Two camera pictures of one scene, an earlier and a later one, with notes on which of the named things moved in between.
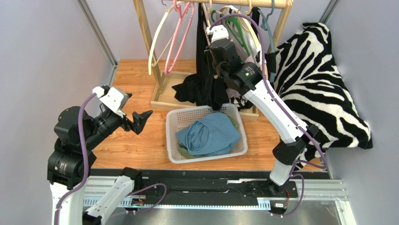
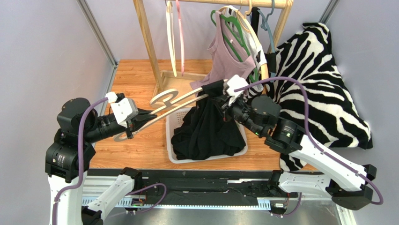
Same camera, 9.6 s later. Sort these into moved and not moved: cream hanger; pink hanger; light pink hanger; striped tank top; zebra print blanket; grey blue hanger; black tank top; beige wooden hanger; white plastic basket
Moved: pink hanger; cream hanger; black tank top; light pink hanger
Not moved: striped tank top; white plastic basket; grey blue hanger; beige wooden hanger; zebra print blanket
